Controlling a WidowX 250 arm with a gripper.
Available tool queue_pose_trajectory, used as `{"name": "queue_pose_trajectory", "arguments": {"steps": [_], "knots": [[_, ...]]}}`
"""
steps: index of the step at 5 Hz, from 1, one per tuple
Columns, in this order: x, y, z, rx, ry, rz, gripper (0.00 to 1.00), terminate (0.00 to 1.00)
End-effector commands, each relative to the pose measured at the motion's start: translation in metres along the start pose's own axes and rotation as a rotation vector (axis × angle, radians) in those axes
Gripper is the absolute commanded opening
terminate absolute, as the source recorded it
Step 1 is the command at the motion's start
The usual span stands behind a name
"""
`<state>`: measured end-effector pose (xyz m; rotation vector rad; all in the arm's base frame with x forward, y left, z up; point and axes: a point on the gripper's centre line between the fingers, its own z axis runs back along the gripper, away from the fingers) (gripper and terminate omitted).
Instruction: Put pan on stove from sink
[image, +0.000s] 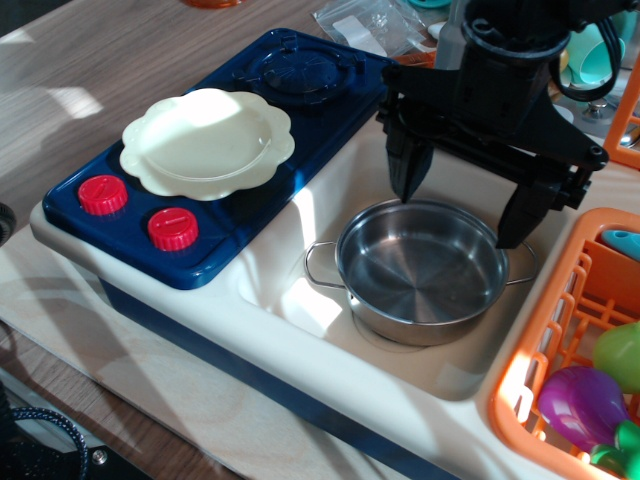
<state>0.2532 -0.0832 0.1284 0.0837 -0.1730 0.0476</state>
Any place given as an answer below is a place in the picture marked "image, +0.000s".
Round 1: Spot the stainless steel pan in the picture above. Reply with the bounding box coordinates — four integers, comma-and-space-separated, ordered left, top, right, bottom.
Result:
303, 199, 539, 347

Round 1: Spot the purple toy eggplant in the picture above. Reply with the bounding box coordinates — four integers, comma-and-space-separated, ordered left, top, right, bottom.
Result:
537, 366, 631, 453

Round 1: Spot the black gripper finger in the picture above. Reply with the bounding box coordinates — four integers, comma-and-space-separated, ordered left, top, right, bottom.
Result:
384, 122, 434, 203
496, 181, 561, 249

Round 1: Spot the blue toy stove top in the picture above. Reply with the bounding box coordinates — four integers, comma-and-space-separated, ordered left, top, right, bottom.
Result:
42, 29, 389, 290

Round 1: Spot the cream scalloped plate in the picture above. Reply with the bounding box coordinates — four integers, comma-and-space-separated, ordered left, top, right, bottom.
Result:
120, 88, 295, 201

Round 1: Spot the clear plastic bag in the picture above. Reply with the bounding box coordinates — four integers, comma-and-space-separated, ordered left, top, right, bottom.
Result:
312, 0, 428, 58

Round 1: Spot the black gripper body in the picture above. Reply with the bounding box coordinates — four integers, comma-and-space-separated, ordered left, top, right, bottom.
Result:
378, 19, 608, 210

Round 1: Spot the right red stove knob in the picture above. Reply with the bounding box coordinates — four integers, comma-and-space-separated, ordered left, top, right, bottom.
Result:
147, 207, 200, 252

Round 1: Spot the red stove knob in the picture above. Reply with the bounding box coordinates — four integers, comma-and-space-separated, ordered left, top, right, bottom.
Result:
147, 207, 200, 252
78, 175, 128, 216

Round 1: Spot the teal plastic cup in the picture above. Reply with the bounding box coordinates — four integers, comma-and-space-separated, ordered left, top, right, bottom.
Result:
567, 24, 612, 87

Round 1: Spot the left red stove knob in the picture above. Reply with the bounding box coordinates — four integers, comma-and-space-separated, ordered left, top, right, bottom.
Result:
78, 175, 128, 216

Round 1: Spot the cream toy sink unit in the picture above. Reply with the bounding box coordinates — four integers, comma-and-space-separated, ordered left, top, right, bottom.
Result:
28, 112, 640, 480

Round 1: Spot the orange plastic crate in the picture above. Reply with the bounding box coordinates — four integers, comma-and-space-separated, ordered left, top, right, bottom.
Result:
603, 58, 639, 170

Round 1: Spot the orange dish rack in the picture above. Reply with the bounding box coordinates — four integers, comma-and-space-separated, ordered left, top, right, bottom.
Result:
488, 208, 639, 479

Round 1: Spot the green toy pear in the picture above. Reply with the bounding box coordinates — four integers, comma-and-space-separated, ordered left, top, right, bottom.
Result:
592, 322, 639, 394

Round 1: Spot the teal utensil in rack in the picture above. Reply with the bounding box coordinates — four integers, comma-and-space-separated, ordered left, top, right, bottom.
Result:
601, 230, 640, 261

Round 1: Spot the grey toy faucet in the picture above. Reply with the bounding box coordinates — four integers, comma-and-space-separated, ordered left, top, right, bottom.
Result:
435, 12, 465, 70

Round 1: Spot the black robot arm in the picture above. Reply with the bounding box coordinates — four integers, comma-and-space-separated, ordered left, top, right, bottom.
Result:
378, 1, 637, 249

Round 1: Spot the steel pot lid knob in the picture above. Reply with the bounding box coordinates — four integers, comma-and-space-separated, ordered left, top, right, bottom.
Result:
581, 98, 615, 123

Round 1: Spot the black braided cable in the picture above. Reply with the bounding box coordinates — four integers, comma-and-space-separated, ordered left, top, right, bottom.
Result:
9, 406, 90, 480

